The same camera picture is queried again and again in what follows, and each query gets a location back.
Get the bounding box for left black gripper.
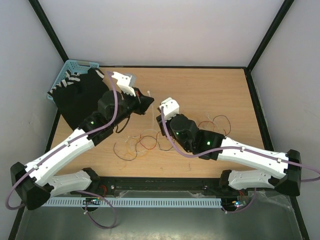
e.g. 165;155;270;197
110;86;154;128

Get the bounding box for white zip tie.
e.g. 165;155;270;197
146;90;156;132

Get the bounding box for dark purple wire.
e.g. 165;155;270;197
113;114;232;162

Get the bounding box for red wire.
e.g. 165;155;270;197
136;121;227;151

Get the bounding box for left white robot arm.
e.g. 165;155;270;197
10;87;154;210

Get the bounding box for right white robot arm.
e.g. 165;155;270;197
157;104;302;197

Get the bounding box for striped black white cloth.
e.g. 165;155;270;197
47;68;105;97

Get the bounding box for blue plastic basket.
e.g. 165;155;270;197
51;59;100;89

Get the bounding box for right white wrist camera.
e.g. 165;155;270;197
158;97;180;121

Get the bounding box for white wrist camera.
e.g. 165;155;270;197
158;97;180;121
111;71;136;97

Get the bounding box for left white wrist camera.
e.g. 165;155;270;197
111;71;136;97

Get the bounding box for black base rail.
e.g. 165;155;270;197
89;176;248;198

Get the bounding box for light blue cable duct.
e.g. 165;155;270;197
44;197;221;209

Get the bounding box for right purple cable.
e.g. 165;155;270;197
161;106;320;215

